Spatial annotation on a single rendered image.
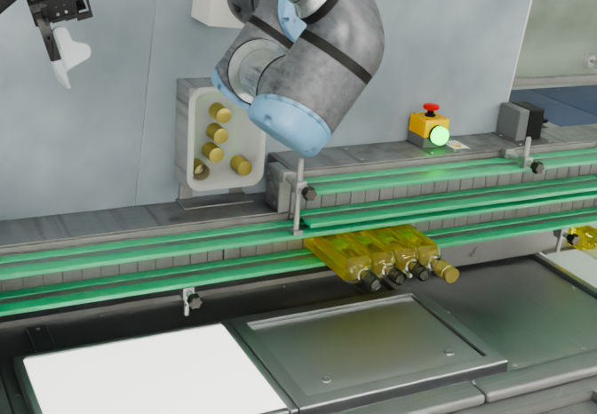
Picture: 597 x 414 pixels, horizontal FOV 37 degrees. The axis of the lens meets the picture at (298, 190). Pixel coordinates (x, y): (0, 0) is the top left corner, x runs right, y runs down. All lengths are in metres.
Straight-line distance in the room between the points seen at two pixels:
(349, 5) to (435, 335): 0.91
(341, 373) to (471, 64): 0.90
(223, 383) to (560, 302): 0.91
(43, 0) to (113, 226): 0.68
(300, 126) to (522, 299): 1.13
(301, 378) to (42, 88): 0.75
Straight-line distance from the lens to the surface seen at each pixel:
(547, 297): 2.24
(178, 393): 1.65
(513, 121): 2.31
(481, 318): 2.08
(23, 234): 1.82
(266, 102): 1.20
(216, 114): 1.87
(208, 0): 1.79
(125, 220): 1.87
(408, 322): 1.94
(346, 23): 1.19
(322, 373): 1.73
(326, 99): 1.19
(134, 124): 1.89
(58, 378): 1.70
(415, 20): 2.13
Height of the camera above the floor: 2.48
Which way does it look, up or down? 56 degrees down
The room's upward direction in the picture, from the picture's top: 128 degrees clockwise
